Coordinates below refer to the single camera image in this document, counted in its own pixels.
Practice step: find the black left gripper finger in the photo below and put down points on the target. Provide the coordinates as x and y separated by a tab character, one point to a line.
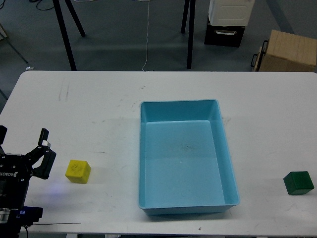
45	152
3	131

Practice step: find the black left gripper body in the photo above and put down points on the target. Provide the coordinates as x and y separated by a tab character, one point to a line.
15	173

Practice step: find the yellow wooden block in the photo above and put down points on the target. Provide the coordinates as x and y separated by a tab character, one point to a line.
78	171

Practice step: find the green wooden block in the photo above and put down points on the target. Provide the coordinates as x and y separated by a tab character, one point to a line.
298	183

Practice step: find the light wooden box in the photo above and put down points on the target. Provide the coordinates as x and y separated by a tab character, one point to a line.
286	52

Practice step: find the black table leg left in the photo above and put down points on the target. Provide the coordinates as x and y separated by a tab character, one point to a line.
63	29

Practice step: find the black table leg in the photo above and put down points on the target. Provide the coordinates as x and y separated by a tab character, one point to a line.
189	17
63	29

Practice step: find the light blue plastic bin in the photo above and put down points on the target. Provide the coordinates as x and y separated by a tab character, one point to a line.
185	165

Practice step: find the black table leg right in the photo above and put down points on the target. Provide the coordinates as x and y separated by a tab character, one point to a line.
189	17

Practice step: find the white plastic container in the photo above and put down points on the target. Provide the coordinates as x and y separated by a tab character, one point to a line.
230	12

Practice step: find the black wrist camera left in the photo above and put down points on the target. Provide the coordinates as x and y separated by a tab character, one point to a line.
27	216

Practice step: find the black cable tie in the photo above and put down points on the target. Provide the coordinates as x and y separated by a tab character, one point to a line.
48	224

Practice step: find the black box with handle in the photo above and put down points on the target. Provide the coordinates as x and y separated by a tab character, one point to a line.
228	36

